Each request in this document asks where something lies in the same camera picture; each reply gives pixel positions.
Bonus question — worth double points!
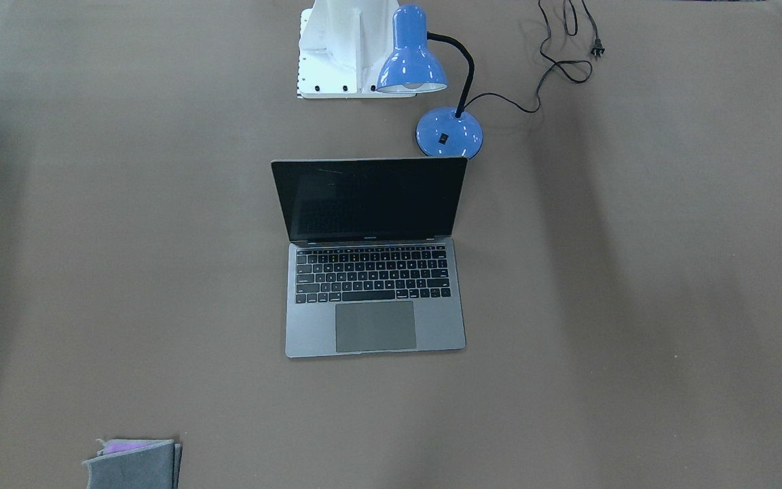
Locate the grey laptop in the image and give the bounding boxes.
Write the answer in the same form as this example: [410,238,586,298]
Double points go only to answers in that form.
[270,157,468,359]

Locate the grey folded cloth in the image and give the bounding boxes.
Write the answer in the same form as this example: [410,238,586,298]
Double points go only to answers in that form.
[83,441,182,488]

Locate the black lamp power cable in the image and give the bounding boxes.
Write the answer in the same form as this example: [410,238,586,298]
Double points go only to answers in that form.
[470,0,606,114]

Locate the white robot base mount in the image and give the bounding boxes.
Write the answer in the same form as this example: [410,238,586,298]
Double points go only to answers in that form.
[296,1,410,99]

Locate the blue desk lamp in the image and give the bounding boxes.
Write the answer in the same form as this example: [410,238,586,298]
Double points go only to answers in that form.
[375,3,483,158]

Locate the purple folded cloth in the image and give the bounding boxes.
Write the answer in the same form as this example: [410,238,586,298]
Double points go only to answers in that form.
[96,439,174,457]

